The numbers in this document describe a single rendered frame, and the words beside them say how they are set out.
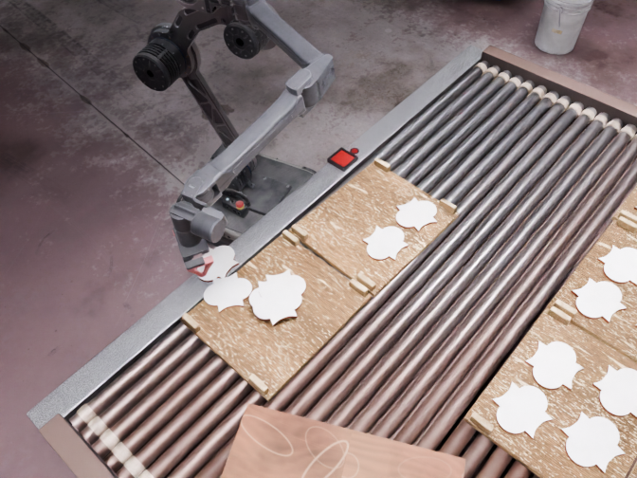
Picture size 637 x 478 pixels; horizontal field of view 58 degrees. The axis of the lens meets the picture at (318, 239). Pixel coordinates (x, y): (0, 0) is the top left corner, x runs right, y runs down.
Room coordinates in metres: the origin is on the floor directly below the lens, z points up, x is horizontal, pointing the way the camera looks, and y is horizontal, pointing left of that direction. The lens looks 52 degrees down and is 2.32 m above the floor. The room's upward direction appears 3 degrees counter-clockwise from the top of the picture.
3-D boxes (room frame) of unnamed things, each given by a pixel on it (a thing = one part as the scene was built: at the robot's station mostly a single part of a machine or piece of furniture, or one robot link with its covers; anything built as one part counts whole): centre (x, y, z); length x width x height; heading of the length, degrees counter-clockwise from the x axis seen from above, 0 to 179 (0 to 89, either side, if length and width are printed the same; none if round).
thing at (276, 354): (0.85, 0.13, 0.93); 0.41 x 0.35 x 0.02; 135
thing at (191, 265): (0.85, 0.30, 1.17); 0.07 x 0.07 x 0.09; 21
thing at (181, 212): (0.88, 0.31, 1.30); 0.07 x 0.06 x 0.07; 60
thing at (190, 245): (0.89, 0.31, 1.24); 0.10 x 0.07 x 0.07; 21
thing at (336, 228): (1.14, -0.18, 0.93); 0.41 x 0.35 x 0.02; 134
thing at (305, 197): (1.31, 0.02, 0.89); 2.08 x 0.08 x 0.06; 136
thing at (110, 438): (1.19, -0.10, 0.90); 1.95 x 0.05 x 0.05; 136
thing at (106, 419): (1.22, -0.07, 0.90); 1.95 x 0.05 x 0.05; 136
